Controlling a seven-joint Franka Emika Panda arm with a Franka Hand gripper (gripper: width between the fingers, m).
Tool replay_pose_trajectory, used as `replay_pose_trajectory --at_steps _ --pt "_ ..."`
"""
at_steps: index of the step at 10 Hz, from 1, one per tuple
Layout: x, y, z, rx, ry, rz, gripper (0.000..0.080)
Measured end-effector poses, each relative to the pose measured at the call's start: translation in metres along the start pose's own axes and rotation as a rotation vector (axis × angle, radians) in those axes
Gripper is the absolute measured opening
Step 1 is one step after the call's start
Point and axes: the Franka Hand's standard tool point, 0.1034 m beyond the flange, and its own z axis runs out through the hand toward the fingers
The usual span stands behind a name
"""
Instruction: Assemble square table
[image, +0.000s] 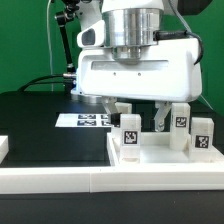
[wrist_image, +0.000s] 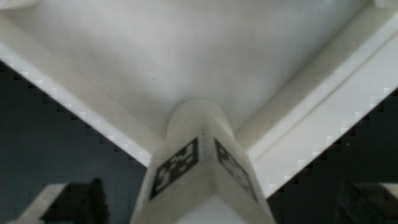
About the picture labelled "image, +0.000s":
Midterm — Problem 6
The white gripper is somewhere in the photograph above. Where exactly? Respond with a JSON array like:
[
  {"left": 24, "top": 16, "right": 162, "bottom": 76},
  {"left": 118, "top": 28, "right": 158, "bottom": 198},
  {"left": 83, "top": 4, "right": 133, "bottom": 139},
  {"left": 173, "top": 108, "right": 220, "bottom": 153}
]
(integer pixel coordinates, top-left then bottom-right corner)
[{"left": 77, "top": 38, "right": 202, "bottom": 132}]

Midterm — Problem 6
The white square table top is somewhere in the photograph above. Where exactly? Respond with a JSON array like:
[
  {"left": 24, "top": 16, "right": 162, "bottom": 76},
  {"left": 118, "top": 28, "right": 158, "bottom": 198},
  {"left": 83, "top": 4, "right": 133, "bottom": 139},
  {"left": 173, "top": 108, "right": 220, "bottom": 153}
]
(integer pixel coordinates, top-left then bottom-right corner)
[{"left": 107, "top": 132, "right": 224, "bottom": 166}]

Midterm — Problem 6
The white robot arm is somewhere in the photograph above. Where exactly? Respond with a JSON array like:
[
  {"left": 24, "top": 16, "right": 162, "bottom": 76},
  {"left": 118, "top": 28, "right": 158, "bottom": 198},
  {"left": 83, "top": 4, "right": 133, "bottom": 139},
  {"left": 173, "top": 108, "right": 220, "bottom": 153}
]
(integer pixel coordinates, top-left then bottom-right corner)
[{"left": 77, "top": 0, "right": 204, "bottom": 131}]

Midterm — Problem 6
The white sheet with markers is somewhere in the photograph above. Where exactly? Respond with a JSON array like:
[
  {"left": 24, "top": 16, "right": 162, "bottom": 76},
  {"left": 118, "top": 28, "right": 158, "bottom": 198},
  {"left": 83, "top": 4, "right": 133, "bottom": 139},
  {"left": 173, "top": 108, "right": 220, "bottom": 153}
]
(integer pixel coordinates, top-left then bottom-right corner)
[{"left": 55, "top": 113, "right": 111, "bottom": 128}]

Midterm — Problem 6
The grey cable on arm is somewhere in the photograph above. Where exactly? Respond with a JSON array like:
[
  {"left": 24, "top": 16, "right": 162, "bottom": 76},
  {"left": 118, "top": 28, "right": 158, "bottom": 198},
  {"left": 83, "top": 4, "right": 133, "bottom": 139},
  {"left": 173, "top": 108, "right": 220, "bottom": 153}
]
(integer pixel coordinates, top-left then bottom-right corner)
[{"left": 199, "top": 94, "right": 214, "bottom": 110}]

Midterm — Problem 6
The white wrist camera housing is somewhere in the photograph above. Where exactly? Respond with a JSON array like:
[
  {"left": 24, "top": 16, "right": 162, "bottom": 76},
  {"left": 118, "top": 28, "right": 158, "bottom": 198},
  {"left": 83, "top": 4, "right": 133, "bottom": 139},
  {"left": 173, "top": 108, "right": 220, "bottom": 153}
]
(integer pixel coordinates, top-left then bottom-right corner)
[{"left": 77, "top": 20, "right": 105, "bottom": 48}]

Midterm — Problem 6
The black cable bundle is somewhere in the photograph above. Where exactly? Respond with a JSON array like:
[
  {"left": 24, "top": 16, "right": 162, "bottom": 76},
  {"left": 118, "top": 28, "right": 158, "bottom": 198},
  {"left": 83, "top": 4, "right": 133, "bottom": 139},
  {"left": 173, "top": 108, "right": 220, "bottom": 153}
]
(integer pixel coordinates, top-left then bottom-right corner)
[{"left": 18, "top": 73, "right": 68, "bottom": 92}]

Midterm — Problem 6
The white front fence wall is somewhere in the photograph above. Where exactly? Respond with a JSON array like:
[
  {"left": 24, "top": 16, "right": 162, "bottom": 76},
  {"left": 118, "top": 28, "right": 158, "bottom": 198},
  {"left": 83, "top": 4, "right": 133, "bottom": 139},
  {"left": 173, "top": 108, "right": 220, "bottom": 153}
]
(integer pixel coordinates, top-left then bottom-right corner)
[{"left": 0, "top": 164, "right": 224, "bottom": 194}]

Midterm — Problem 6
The white fence wall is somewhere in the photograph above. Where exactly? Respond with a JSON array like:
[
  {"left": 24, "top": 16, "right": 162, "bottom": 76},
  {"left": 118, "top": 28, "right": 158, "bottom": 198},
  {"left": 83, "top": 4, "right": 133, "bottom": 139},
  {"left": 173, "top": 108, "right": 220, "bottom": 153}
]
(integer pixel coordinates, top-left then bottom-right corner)
[
  {"left": 0, "top": 136, "right": 9, "bottom": 164},
  {"left": 0, "top": 164, "right": 224, "bottom": 194}
]

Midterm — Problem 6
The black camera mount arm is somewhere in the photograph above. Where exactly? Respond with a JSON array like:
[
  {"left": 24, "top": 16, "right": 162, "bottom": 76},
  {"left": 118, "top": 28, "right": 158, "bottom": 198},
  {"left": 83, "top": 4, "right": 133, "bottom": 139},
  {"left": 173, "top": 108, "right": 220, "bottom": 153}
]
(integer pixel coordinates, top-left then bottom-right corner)
[{"left": 55, "top": 0, "right": 80, "bottom": 92}]

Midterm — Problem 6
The white thin cable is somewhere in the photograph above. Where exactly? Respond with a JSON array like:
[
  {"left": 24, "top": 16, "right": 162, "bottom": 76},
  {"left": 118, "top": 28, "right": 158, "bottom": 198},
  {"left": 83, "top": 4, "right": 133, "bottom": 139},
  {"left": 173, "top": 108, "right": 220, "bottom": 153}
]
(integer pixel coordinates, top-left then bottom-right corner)
[{"left": 45, "top": 0, "right": 55, "bottom": 92}]

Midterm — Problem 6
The white left fence wall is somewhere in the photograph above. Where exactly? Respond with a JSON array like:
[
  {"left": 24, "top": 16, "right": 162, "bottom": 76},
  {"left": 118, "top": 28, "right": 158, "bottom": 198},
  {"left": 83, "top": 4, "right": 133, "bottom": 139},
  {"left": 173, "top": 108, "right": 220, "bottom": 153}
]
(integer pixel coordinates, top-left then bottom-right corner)
[{"left": 0, "top": 136, "right": 9, "bottom": 164}]

